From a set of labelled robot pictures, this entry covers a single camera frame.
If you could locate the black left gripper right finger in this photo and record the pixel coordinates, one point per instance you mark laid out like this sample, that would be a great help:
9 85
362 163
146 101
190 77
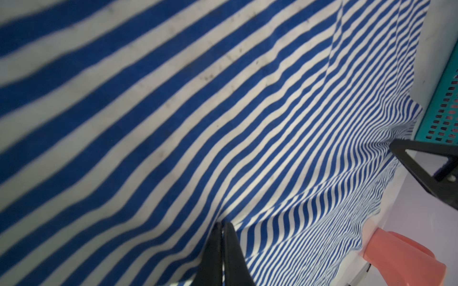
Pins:
236 272

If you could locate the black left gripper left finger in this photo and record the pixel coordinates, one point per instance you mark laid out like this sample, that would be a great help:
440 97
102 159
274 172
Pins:
210 270

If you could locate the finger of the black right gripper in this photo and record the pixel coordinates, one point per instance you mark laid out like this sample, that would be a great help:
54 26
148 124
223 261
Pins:
443 185

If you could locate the navy striped tank top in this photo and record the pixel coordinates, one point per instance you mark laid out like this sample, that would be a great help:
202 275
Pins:
130 128

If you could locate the teal plastic basket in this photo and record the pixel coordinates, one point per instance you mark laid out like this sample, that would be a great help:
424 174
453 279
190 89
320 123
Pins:
440 121

